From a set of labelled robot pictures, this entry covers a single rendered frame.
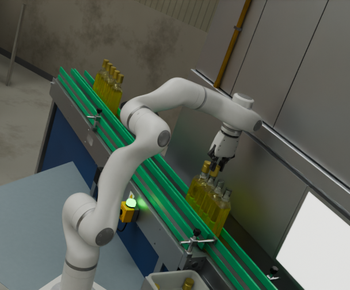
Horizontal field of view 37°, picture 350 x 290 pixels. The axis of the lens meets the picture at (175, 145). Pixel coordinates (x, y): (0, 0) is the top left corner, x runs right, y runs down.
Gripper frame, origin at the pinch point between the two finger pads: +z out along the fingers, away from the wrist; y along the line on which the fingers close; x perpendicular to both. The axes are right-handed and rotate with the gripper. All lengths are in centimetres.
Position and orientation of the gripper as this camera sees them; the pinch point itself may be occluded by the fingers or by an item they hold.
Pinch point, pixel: (216, 166)
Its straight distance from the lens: 213.9
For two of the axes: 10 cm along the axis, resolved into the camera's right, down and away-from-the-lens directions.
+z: -3.1, 8.7, 3.7
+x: 4.5, 4.8, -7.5
